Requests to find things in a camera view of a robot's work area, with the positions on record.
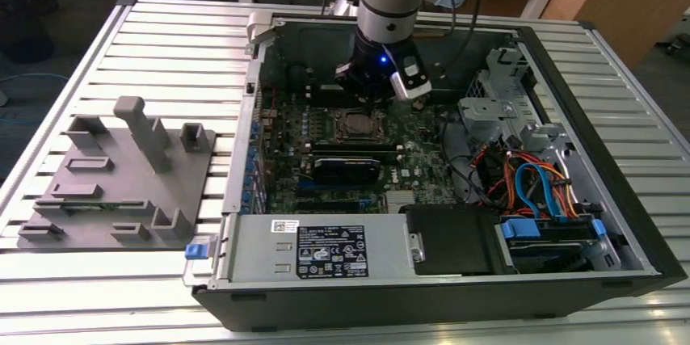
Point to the silver CPU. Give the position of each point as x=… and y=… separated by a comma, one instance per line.
x=360, y=124

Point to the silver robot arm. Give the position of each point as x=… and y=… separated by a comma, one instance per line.
x=388, y=5

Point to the CPU socket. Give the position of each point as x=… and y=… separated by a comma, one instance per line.
x=337, y=127

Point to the blue expansion slot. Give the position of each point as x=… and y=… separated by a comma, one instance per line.
x=309, y=186

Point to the black expansion slot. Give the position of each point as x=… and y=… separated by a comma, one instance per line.
x=323, y=207

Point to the metal drive cage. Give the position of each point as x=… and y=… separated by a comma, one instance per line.
x=484, y=112

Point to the grey case latch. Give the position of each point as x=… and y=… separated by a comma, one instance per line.
x=257, y=23

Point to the green motherboard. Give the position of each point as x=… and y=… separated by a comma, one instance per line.
x=425, y=159

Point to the black graphics card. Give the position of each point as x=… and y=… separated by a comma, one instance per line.
x=344, y=171

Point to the silver chipset heat sink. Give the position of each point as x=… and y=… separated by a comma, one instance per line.
x=401, y=197

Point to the white barcode sticker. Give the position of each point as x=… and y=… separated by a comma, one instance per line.
x=283, y=226

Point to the silver metal latch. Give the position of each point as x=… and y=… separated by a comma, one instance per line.
x=416, y=248

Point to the black air shroud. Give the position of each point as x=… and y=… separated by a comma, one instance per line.
x=457, y=240

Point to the black label sticker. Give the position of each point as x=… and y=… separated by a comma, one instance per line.
x=331, y=252

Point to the hard disk in blue carrier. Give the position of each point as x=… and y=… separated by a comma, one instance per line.
x=519, y=228

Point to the silver power supply unit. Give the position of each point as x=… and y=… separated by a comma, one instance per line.
x=259, y=248

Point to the grey parts rack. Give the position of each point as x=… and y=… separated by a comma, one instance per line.
x=135, y=199

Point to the blue plastic latch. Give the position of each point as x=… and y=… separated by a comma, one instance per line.
x=195, y=252

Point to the office chair base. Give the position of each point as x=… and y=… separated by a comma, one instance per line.
x=676, y=44

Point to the black PC case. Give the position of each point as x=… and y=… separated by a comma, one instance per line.
x=376, y=308

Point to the black office chair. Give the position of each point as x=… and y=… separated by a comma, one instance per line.
x=29, y=5

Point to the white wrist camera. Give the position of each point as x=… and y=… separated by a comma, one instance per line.
x=412, y=78

